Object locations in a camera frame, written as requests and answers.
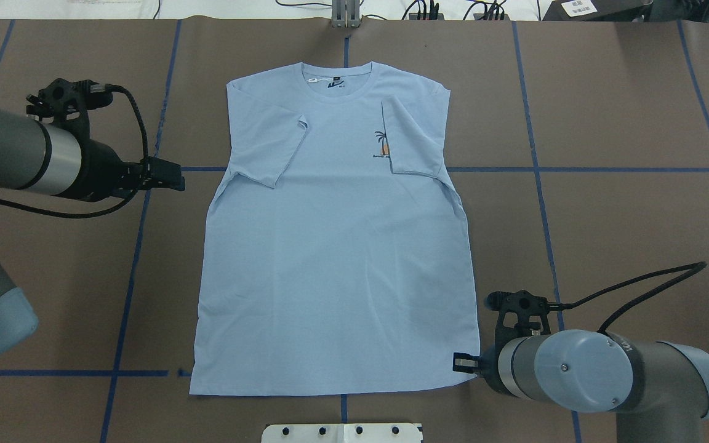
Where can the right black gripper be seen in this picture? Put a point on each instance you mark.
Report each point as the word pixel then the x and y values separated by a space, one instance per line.
pixel 490 367

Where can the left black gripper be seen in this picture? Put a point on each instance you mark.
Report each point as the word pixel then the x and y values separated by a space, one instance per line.
pixel 97 171

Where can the light blue t-shirt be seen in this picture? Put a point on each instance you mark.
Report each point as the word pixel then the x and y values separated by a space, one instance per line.
pixel 336 253

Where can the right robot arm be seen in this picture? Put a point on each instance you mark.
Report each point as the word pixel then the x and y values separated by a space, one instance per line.
pixel 658 391

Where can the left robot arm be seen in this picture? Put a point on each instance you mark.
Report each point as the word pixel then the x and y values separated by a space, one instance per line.
pixel 50 151

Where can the black box with label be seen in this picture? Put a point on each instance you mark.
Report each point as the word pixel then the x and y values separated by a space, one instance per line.
pixel 598 11

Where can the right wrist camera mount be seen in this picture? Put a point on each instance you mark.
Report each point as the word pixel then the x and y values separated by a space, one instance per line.
pixel 520 315

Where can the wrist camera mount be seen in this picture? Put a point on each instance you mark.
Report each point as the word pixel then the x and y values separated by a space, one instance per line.
pixel 520 315
pixel 68 101

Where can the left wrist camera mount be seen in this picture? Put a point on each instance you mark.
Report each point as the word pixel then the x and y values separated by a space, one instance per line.
pixel 68 101

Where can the aluminium frame post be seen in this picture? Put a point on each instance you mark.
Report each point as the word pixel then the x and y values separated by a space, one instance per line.
pixel 346 14

